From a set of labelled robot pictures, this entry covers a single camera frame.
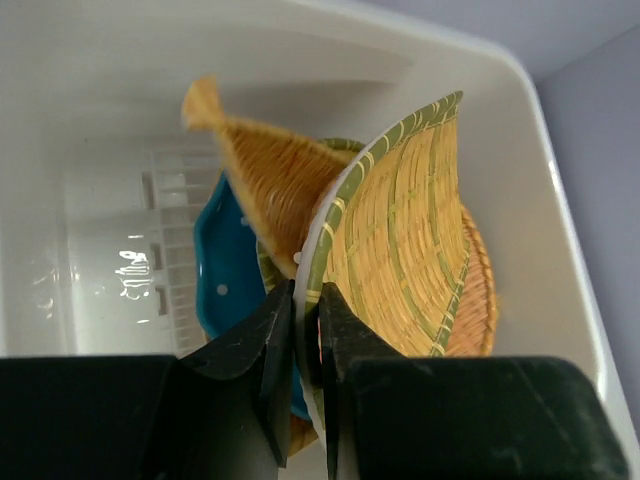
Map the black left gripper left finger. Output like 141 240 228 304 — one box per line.
1 281 293 479

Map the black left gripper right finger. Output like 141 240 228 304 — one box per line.
319 283 630 479

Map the orange fan-shaped woven plate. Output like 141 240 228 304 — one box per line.
288 414 318 457

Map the round orange woven plate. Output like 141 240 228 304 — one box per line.
445 207 499 357

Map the blue polka dot ceramic plate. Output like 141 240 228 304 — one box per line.
192 169 314 421

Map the round green-rimmed bamboo plate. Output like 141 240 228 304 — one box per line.
256 138 365 293

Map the yellow fan-shaped bamboo plate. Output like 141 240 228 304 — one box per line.
292 90 472 441

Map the orange fish-shaped woven plate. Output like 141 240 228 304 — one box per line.
182 76 350 278

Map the white plastic bin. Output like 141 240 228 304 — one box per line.
1 1 639 472

